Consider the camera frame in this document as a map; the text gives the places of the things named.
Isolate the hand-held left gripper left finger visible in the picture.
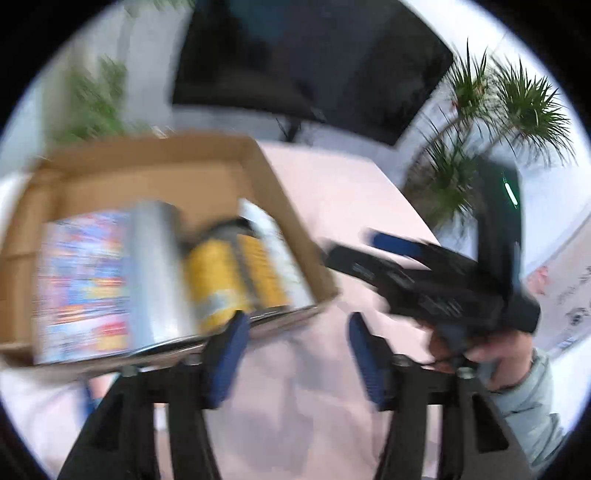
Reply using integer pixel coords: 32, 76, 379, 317
58, 311, 251, 480

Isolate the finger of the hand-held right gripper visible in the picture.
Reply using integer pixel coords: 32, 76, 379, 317
365, 227, 439, 259
325, 244, 416, 296

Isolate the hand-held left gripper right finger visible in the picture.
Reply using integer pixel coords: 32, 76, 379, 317
348, 312, 536, 480

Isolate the cardboard box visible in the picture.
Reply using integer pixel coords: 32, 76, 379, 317
0, 134, 340, 372

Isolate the person's right hand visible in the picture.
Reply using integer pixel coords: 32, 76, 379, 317
427, 323, 534, 393

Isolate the yellow can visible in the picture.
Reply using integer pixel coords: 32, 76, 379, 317
185, 220, 259, 334

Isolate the yellow and white packet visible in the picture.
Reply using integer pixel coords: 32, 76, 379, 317
238, 198, 317, 309

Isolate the white printed paper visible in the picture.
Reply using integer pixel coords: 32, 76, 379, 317
526, 222, 591, 354

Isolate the silver metal can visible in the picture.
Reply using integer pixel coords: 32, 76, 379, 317
124, 199, 199, 347

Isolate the spiky green potted plant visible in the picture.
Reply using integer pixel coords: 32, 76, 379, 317
404, 39, 575, 232

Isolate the colourful printed box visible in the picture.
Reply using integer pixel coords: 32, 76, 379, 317
33, 210, 137, 365

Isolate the black monitor screen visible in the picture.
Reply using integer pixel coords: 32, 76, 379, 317
172, 0, 455, 147

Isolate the leafy green plant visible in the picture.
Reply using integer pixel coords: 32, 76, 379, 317
53, 55, 148, 144

